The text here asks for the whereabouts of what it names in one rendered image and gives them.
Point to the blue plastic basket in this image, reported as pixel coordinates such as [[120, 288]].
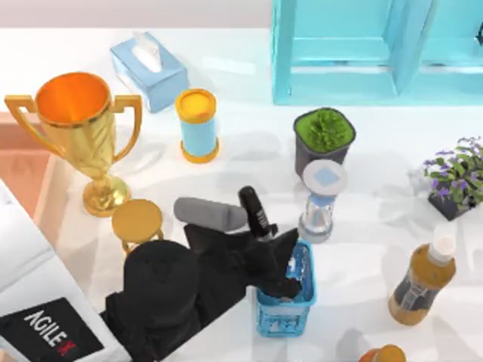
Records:
[[302, 301]]

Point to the black marker pen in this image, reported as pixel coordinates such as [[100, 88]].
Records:
[[256, 211]]

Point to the pale grey rounded box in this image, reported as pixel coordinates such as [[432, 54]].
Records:
[[205, 212]]

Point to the white and blue hourglass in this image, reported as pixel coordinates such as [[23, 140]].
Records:
[[320, 203]]

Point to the small yellow round stool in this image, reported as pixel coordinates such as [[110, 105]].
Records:
[[136, 220]]

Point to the green plant in dark pot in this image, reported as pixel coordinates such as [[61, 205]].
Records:
[[324, 132]]

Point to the orange bottle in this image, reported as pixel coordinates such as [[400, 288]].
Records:
[[383, 355]]

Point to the yellow and blue can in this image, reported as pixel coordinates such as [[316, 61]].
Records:
[[198, 128]]

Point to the brown bottle with white cap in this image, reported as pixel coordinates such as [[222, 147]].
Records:
[[419, 283]]

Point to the purple flower plant black pot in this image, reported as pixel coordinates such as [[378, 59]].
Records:
[[454, 181]]

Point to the blue tissue box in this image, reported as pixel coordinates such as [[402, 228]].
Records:
[[158, 81]]

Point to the gold trophy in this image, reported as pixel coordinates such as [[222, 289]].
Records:
[[79, 128]]

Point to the light blue rack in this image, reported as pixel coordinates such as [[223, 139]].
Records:
[[339, 49]]

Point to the shallow salmon-coloured box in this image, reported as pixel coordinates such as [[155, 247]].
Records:
[[22, 162]]

